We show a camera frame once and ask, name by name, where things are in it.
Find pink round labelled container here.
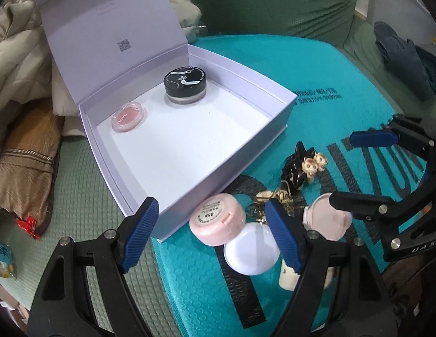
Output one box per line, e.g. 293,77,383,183
189,193,246,246

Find beige puffer jacket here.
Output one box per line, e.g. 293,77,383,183
0,0,204,137

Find green sofa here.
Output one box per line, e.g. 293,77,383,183
0,0,436,337

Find pale pink round compact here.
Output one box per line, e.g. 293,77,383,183
303,193,353,242

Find black lidded jar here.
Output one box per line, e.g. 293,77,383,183
163,66,208,106

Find teal bubble mailer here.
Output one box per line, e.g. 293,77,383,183
149,35,436,337

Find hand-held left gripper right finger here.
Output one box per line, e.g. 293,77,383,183
265,198,408,337

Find printed snack packet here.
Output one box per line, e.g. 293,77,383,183
0,240,18,278

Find lavender gift box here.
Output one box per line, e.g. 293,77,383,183
32,0,299,244

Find blue jeans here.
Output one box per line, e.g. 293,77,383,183
374,21,436,101

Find brown beige hair clip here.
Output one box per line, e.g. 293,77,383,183
251,187,297,220

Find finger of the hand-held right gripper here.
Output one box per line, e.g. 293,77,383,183
328,191,405,224
349,113,435,164

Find clear pink round case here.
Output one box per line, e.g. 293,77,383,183
110,100,148,133

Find white round compact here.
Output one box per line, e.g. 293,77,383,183
223,222,280,275

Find white pillow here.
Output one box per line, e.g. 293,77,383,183
365,0,436,44

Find black flower hair claw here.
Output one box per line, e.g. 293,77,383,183
281,141,329,192

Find red packet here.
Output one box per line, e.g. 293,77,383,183
16,216,41,241

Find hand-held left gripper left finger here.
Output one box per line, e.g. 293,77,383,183
26,197,160,337

